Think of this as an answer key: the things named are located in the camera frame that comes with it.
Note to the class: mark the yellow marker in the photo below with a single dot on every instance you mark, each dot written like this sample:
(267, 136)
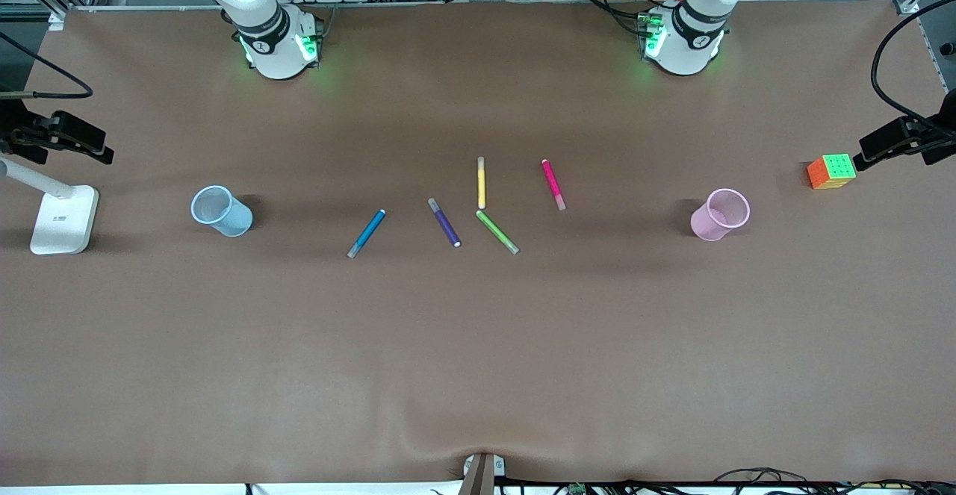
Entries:
(482, 185)

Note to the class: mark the colourful puzzle cube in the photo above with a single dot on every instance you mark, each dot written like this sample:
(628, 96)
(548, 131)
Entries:
(831, 172)

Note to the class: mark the green marker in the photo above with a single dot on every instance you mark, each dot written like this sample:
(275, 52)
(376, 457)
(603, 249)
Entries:
(497, 231)

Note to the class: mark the translucent blue cup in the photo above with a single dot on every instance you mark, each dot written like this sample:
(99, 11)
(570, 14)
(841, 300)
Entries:
(231, 219)

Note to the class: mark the translucent pink cup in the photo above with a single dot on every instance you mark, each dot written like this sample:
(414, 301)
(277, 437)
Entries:
(706, 222)

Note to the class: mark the pink marker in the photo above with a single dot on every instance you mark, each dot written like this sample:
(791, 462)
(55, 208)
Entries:
(552, 181)

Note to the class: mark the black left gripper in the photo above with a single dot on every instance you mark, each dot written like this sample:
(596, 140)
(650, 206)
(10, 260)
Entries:
(938, 139)

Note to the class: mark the blue marker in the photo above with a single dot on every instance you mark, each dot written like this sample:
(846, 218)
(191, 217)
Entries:
(367, 234)

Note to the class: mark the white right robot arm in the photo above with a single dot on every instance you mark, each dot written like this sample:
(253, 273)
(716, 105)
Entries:
(272, 51)

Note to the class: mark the purple marker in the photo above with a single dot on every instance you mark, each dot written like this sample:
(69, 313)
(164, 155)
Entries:
(446, 225)

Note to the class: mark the white lamp stand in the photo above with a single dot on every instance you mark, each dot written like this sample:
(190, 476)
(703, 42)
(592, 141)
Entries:
(63, 222)

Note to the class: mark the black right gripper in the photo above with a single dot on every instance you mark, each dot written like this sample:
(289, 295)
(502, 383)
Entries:
(15, 135)

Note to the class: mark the brown table mat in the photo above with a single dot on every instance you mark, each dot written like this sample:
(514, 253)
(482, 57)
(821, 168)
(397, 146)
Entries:
(478, 368)

